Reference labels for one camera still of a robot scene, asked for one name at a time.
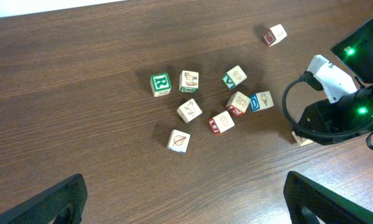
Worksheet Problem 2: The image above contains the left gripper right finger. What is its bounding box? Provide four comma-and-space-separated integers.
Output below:
283, 171, 373, 224

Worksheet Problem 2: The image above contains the green animal picture block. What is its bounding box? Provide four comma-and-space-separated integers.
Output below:
179, 70, 199, 93

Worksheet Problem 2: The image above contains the blue-sided leaf block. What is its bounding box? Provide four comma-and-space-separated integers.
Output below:
166, 129, 191, 153

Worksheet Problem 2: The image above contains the ice cream picture block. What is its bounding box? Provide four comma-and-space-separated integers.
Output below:
250, 91, 274, 112

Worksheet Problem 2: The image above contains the number 8 wooden block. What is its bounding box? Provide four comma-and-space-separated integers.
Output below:
209, 111, 235, 135

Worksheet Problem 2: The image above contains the red-sided number 5 block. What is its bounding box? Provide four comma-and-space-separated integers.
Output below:
225, 91, 250, 116

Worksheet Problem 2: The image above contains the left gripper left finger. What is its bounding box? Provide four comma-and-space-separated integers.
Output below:
0, 174, 88, 224

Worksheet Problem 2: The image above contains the far red-sided block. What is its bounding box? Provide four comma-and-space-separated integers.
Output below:
263, 24, 287, 47

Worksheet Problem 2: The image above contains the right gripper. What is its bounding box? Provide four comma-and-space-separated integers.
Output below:
297, 85, 373, 145

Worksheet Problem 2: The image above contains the number 6 wooden block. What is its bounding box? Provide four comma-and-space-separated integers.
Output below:
222, 65, 247, 90

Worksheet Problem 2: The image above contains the green-sided horse block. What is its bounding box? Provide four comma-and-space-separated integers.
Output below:
177, 99, 202, 123

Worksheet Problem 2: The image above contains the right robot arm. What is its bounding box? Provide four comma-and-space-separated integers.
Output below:
284, 18, 373, 145

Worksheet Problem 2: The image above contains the green R block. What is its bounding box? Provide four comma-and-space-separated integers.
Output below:
150, 73, 171, 97

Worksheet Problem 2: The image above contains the yellow-sided wooden block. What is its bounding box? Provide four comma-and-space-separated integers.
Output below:
291, 131, 313, 146

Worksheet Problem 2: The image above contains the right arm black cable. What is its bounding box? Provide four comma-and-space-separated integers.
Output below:
281, 73, 373, 156

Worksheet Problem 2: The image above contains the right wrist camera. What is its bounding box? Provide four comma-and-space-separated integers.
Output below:
306, 55, 357, 104

